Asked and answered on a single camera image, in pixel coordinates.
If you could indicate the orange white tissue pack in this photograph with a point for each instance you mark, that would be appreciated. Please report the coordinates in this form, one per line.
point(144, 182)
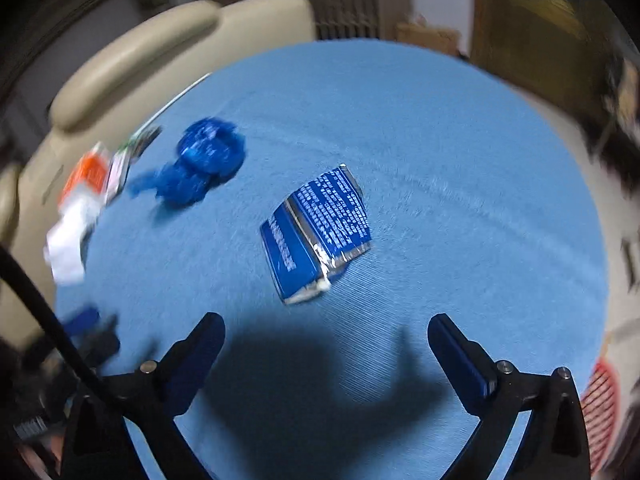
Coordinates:
point(88, 177)

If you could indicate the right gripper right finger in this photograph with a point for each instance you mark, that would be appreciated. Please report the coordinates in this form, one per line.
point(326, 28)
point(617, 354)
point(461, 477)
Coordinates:
point(554, 444)

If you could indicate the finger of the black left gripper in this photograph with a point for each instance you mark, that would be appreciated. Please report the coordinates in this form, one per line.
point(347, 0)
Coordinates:
point(101, 343)
point(81, 321)

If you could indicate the beige leather sofa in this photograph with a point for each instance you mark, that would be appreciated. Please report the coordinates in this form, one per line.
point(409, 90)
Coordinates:
point(122, 88)

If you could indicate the brown wooden door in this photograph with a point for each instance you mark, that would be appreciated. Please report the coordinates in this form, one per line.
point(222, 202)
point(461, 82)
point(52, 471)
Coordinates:
point(560, 50)

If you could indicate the blue plastic bag bundle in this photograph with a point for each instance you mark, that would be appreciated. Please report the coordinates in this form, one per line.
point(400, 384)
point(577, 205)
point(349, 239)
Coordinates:
point(210, 152)

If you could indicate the white tissue paper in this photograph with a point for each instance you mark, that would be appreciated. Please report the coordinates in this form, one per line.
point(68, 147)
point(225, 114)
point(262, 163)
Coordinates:
point(66, 241)

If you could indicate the blue tablecloth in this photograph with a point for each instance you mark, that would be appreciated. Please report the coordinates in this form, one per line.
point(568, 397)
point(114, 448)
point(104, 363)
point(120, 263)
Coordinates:
point(382, 184)

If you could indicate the red plastic mesh basket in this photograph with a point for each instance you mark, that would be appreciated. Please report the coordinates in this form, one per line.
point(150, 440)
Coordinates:
point(600, 408)

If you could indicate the blue foil snack wrapper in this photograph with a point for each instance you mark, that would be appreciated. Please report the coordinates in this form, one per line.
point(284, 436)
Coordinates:
point(311, 238)

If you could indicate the dark snack packet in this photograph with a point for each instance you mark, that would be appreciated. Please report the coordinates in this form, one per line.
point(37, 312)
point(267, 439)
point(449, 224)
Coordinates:
point(141, 140)

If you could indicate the white barcode card box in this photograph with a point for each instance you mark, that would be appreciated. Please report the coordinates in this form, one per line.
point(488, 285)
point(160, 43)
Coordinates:
point(117, 175)

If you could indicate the cardboard box by wall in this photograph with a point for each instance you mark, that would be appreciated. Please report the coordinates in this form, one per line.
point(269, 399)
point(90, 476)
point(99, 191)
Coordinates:
point(440, 39)

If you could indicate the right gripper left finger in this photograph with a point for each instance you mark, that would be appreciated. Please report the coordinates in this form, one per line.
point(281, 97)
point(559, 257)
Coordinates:
point(97, 443)

